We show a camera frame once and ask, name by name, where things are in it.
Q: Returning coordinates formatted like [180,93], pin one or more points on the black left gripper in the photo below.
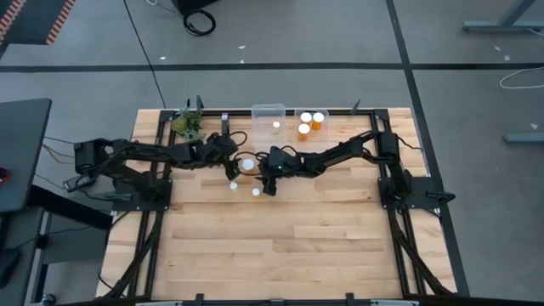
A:
[231,159]

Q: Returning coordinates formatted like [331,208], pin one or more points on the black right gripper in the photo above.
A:
[270,179]

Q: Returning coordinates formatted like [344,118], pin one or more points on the small pale pill bottle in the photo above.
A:
[233,185]
[276,124]

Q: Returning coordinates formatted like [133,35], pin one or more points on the small amber pill bottle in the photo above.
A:
[256,192]

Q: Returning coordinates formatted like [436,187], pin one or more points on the large amber pill bottle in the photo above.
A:
[318,117]
[306,117]
[247,164]
[304,128]

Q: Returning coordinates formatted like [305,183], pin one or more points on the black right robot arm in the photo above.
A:
[340,153]

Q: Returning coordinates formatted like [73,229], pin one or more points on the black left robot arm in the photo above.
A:
[144,151]

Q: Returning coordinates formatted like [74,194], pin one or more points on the clear plastic bin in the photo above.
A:
[263,123]
[326,134]

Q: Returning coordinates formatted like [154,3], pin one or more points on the artificial green succulent plant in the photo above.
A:
[187,125]

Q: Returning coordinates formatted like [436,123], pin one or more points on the black desk crossbar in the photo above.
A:
[85,214]

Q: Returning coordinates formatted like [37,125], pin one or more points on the black power brick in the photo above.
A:
[78,182]

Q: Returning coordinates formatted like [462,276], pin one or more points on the black equipment base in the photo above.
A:
[191,3]

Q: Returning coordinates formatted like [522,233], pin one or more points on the black desk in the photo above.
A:
[21,149]

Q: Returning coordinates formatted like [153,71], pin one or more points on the small red-edged device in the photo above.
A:
[2,175]

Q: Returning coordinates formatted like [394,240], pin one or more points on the black device with light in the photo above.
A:
[6,263]

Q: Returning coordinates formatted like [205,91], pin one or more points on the black mat orange striped edges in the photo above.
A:
[34,17]

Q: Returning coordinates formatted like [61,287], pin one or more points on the grey floor bar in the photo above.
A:
[525,138]

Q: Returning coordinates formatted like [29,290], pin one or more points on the black clamp bracket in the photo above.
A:
[225,123]

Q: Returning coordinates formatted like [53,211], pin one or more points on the black aluminium table frame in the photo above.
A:
[214,113]

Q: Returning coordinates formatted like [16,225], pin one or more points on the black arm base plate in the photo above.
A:
[140,205]
[425,189]

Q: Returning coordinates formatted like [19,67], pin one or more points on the white edge bracket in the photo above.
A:
[395,303]
[159,303]

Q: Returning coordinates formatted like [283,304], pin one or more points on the grey table leg frame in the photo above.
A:
[501,26]

